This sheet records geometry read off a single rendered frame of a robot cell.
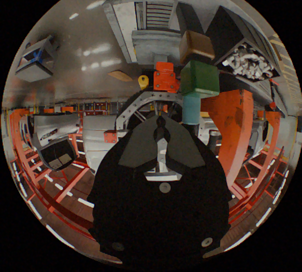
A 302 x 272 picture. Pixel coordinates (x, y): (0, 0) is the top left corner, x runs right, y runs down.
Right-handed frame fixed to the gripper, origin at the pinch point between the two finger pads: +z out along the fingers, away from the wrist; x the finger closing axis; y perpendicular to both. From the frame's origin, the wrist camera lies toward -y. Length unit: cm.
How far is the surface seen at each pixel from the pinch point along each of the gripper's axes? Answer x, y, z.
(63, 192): -289, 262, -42
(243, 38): 12.0, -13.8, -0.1
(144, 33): -9, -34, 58
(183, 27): 3.4, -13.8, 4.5
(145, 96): -6.4, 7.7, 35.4
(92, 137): -70, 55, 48
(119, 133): -11.5, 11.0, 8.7
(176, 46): 13, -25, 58
